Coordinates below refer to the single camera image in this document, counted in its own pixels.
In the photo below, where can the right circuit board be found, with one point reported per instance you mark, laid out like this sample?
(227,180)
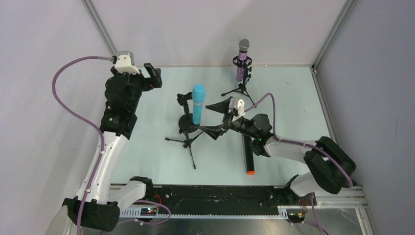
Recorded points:
(295,218)

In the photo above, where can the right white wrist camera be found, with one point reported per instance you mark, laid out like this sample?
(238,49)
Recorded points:
(236,106)

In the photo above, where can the purple glitter microphone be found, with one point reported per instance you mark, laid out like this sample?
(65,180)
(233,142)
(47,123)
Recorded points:
(243,48)

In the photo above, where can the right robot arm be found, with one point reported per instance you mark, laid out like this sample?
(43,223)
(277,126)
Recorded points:
(330,168)

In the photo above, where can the black microphone orange end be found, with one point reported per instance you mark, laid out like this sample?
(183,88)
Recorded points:
(249,158)

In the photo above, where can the left circuit board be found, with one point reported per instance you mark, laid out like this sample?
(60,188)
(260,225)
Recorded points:
(148,212)

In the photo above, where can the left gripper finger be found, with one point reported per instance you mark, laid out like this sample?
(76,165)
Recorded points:
(155,82)
(155,73)

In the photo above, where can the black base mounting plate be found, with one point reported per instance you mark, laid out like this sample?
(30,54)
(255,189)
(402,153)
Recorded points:
(224,200)

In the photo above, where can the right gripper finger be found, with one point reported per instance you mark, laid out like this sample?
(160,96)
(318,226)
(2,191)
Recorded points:
(222,107)
(214,131)

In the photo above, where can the black tripod shock-mount stand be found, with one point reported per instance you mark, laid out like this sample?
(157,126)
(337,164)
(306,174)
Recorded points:
(245,66)

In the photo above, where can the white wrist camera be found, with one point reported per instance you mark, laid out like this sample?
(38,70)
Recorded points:
(236,106)
(124,63)

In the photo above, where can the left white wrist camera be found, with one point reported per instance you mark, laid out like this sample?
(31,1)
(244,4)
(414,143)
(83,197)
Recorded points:
(124,63)

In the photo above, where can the black small tripod stand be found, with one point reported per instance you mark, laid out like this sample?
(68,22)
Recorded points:
(187,143)

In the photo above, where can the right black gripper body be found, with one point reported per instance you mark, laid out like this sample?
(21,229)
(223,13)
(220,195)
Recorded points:
(225,120)

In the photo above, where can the turquoise microphone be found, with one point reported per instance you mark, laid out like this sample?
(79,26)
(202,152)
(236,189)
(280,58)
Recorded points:
(198,96)

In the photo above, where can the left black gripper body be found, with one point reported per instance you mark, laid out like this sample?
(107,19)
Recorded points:
(146,79)

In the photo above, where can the circuit board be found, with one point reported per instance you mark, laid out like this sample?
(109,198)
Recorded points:
(148,212)
(295,218)

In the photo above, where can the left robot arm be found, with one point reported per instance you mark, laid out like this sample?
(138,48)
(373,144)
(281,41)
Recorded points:
(93,206)

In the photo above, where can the black round-base mic stand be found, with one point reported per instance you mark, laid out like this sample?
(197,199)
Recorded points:
(185,122)

